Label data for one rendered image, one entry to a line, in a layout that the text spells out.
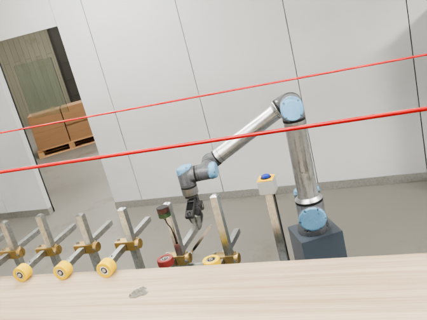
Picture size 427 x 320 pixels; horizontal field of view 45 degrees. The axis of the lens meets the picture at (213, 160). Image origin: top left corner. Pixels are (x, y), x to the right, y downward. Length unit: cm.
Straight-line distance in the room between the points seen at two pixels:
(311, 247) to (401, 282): 108
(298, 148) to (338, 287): 91
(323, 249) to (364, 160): 208
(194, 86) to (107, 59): 97
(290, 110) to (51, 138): 765
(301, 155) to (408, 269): 90
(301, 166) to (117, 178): 349
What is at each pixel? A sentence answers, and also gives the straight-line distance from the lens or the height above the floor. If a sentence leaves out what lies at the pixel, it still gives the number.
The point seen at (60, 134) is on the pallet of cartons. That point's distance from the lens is 988.
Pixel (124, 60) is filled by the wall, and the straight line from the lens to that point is 539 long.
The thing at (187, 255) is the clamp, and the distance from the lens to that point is 255.
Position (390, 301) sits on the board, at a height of 90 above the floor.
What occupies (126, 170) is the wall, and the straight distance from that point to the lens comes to 579.
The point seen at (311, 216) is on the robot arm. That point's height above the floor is 81.
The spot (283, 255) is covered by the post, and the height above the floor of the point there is 84.
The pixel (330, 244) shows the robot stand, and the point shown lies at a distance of 304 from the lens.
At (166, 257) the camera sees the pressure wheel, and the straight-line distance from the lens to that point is 250.
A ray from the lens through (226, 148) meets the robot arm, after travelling 282.
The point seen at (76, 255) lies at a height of 96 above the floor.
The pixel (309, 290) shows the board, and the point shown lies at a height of 90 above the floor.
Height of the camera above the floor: 200
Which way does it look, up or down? 17 degrees down
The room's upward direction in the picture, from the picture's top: 14 degrees counter-clockwise
